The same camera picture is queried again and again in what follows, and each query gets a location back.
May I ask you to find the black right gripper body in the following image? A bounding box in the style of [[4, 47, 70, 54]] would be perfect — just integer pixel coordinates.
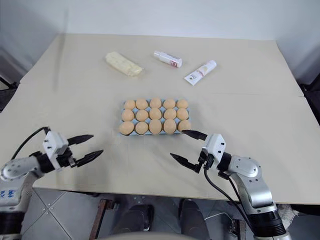
[[197, 147, 216, 171]]

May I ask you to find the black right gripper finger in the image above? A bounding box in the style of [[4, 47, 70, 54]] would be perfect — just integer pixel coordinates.
[[181, 129, 209, 141], [169, 152, 202, 174]]

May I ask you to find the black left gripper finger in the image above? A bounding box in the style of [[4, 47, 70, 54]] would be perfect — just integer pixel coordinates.
[[69, 149, 105, 168], [66, 134, 95, 146]]

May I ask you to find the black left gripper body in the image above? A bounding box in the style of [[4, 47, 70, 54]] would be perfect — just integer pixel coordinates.
[[56, 146, 76, 170]]

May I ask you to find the brown egg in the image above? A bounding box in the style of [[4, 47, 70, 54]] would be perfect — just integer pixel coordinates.
[[124, 99, 137, 111], [136, 109, 150, 122], [149, 97, 163, 109], [162, 118, 177, 134], [176, 107, 190, 121], [148, 118, 163, 135], [176, 98, 189, 110], [118, 121, 135, 136], [148, 107, 163, 121], [135, 98, 149, 110], [121, 109, 136, 122], [177, 119, 192, 133], [163, 107, 178, 121], [134, 121, 149, 136], [163, 98, 177, 110]]

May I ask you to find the light blue egg tray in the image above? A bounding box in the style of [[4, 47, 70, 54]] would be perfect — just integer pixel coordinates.
[[117, 99, 194, 138]]

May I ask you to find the dark rounded shape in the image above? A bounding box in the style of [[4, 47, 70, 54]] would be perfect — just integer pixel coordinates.
[[121, 203, 155, 235], [179, 198, 209, 233]]

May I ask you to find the white cosmetic tube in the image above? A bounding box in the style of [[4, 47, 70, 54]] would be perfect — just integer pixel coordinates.
[[184, 59, 217, 87]]

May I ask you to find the rusty metal table leg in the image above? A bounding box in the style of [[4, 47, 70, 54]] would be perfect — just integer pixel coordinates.
[[95, 198, 114, 239], [231, 216, 249, 240]]

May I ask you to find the white bottle with pink label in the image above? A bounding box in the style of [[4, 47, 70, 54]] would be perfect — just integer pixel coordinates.
[[153, 49, 184, 68]]

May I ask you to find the pale yellow wrapped bread block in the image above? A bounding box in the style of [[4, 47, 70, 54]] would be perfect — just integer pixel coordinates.
[[104, 51, 145, 80]]

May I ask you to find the white crumpled cloth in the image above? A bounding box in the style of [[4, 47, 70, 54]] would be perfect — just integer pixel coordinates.
[[276, 203, 301, 224]]

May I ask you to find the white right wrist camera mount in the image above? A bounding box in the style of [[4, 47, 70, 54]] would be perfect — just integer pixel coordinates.
[[200, 133, 227, 164]]

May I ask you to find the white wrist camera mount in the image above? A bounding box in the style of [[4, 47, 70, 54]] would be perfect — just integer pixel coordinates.
[[41, 130, 70, 171], [200, 133, 227, 164]]

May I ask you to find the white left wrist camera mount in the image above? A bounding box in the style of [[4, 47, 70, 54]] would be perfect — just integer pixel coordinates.
[[41, 130, 70, 171]]

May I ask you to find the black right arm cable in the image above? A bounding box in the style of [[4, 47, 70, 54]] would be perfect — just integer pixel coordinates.
[[202, 162, 256, 237]]

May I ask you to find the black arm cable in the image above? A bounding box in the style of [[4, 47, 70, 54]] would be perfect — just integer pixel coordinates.
[[9, 126, 51, 161], [202, 162, 256, 237]]

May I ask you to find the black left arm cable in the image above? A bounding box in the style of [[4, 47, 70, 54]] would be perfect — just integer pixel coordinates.
[[9, 126, 51, 161]]

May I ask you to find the thin white floor cable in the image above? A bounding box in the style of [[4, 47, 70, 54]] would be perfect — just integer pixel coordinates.
[[206, 211, 234, 224]]

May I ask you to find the black frame object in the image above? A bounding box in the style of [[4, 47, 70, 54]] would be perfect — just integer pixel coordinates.
[[0, 74, 20, 91]]

